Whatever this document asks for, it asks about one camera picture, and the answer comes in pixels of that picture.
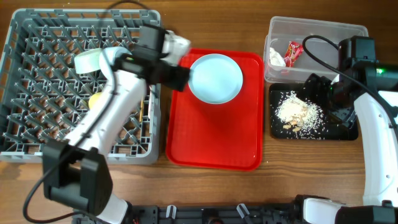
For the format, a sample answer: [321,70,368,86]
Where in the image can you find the wooden chopstick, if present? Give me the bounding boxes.
[139,98,144,123]

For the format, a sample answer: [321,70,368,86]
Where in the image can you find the rice and food scraps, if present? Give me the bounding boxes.
[277,93,323,134]

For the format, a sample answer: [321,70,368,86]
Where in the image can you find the light blue plate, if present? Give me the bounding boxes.
[188,54,243,105]

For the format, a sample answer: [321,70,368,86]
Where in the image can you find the red sauce packet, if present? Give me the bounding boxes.
[284,41,303,67]

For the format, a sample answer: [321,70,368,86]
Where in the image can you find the green saucer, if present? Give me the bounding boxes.
[74,48,103,74]

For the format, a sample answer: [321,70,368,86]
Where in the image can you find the yellow plastic cup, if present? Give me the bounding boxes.
[88,92,101,110]

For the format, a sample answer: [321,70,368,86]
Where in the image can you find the white napkin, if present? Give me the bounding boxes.
[269,47,286,67]

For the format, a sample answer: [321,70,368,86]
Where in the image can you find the white plastic fork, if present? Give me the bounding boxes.
[148,91,155,120]

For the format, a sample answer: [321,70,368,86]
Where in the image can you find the light blue bowl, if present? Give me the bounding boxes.
[99,47,131,81]

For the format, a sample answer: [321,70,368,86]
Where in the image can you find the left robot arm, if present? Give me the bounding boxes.
[38,25,191,223]

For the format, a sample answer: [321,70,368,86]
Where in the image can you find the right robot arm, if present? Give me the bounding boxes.
[297,36,397,223]

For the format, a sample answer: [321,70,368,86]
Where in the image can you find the grey dishwasher rack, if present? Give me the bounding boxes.
[1,9,162,163]

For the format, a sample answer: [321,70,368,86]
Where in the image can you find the black tray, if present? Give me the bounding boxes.
[269,83,359,141]

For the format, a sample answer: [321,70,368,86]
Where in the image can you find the clear plastic bin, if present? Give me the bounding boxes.
[264,16,369,83]

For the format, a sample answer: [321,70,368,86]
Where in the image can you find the red plastic tray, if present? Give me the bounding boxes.
[165,50,264,171]

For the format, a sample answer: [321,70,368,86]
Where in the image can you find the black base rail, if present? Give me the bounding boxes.
[122,203,305,224]

